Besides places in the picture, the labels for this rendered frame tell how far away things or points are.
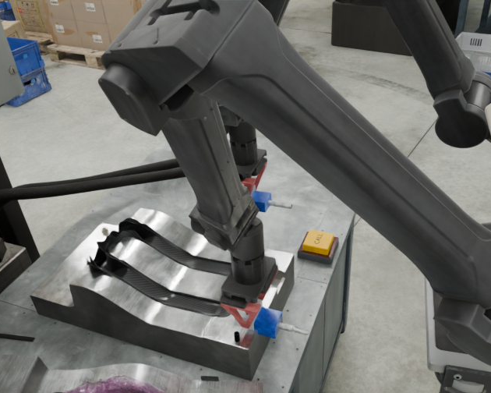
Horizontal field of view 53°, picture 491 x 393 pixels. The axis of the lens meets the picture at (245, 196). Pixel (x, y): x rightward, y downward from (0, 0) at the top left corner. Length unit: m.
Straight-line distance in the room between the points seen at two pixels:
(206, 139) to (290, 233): 0.79
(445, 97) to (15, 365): 0.81
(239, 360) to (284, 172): 0.71
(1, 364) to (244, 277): 0.44
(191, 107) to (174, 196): 1.01
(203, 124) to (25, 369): 0.61
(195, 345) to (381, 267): 1.53
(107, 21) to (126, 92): 4.49
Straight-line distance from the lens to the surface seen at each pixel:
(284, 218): 1.31
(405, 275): 2.35
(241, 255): 0.80
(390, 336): 2.10
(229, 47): 0.33
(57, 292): 1.14
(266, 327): 0.91
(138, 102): 0.39
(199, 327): 0.94
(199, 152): 0.50
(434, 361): 0.72
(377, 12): 4.82
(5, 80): 1.53
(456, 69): 0.80
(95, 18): 4.97
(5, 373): 0.96
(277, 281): 1.04
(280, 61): 0.35
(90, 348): 1.09
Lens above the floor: 1.59
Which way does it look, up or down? 35 degrees down
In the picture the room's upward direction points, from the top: 5 degrees counter-clockwise
